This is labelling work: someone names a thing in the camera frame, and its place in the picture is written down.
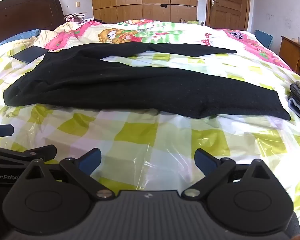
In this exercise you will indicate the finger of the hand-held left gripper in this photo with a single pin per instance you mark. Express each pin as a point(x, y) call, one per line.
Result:
point(20, 156)
point(1, 131)

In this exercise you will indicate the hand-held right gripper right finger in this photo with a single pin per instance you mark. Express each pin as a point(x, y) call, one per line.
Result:
point(205, 162)

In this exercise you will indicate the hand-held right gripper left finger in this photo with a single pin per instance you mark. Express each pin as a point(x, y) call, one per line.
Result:
point(91, 162)

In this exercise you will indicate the black pants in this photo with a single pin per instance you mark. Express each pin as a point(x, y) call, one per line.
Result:
point(115, 85)

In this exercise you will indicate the green checkered plastic sheet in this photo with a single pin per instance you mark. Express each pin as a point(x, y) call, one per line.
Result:
point(140, 135)

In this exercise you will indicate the dark tablet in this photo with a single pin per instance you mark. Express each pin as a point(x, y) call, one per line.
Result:
point(30, 53)

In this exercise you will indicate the blue pillow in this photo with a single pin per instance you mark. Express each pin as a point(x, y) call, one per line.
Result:
point(15, 36)

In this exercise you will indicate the blue grey folded garment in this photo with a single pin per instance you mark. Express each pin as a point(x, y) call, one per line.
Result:
point(297, 110)

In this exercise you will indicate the dark wooden headboard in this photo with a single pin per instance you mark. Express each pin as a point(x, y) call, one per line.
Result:
point(22, 15)

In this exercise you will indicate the cartoon printed quilt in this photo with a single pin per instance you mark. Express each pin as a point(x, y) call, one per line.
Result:
point(165, 32)

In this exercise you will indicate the pink white bag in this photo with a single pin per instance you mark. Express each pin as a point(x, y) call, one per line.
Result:
point(75, 17)

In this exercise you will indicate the blue foam mat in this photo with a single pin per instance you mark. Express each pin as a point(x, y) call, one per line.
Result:
point(263, 38)

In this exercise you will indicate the wooden side cabinet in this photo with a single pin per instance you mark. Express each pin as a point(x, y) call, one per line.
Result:
point(288, 50)

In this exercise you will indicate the wooden door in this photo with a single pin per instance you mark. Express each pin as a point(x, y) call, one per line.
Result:
point(230, 5)

